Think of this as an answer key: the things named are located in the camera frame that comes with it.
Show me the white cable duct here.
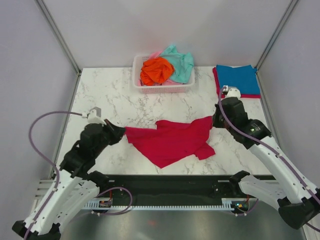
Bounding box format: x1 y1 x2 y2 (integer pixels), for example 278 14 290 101
82 199 234 211

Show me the teal t shirt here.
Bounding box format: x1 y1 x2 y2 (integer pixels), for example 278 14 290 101
159 45 194 84

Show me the aluminium frame post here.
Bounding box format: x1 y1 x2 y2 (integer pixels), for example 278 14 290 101
34 0 82 76
254 0 300 72

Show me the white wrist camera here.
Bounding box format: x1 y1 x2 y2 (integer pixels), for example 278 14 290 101
222 85 241 99
81 106 106 125

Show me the right aluminium frame post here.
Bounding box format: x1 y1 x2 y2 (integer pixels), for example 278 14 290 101
254 0 300 72

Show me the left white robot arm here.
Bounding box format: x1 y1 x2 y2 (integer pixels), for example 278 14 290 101
12 119 126 240

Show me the folded blue t shirt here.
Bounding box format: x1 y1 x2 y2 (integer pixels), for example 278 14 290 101
215 64 261 96

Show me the folded red t shirt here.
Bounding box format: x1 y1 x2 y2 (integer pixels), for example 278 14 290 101
212 66 262 100

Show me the orange t shirt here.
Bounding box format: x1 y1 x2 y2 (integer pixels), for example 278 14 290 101
140 57 175 86

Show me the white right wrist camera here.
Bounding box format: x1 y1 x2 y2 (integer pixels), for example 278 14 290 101
222 85 241 99

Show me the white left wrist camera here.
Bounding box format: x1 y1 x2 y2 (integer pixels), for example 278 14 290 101
81 106 106 125

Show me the pink plastic laundry basket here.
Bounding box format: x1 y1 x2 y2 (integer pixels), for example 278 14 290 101
131 51 195 94

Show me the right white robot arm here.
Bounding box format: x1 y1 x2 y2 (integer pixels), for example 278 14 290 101
212 97 320 230

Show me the crimson red t shirt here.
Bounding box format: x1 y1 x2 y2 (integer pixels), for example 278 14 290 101
125 116 216 169

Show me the pink t shirt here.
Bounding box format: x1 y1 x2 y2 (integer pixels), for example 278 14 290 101
148 51 162 60

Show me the left aluminium frame post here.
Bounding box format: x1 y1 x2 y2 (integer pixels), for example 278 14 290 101
34 0 82 76

